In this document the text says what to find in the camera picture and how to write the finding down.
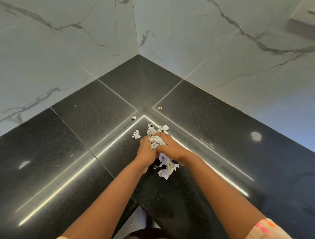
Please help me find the person's left hand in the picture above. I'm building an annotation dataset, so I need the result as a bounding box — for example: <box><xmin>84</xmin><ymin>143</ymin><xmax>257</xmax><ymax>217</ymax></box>
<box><xmin>135</xmin><ymin>135</ymin><xmax>159</xmax><ymax>174</ymax></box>

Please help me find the pile of torn paper scraps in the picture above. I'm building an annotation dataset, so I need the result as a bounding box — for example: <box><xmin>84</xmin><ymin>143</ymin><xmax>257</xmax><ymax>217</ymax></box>
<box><xmin>147</xmin><ymin>124</ymin><xmax>180</xmax><ymax>180</ymax></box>

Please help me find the person's right hand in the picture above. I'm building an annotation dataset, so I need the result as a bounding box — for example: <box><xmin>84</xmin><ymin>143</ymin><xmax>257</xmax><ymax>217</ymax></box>
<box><xmin>155</xmin><ymin>132</ymin><xmax>192</xmax><ymax>166</ymax></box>

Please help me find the floral pink right sleeve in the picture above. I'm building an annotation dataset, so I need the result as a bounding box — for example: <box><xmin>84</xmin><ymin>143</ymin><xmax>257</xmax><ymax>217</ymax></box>
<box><xmin>246</xmin><ymin>218</ymin><xmax>295</xmax><ymax>239</ymax></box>

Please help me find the person's right forearm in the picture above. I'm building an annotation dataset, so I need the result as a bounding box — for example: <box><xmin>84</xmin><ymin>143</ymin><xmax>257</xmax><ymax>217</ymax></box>
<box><xmin>178</xmin><ymin>151</ymin><xmax>267</xmax><ymax>239</ymax></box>

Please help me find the person's left forearm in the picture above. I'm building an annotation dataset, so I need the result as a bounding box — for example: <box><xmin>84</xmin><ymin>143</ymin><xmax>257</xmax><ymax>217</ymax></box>
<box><xmin>60</xmin><ymin>160</ymin><xmax>151</xmax><ymax>239</ymax></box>

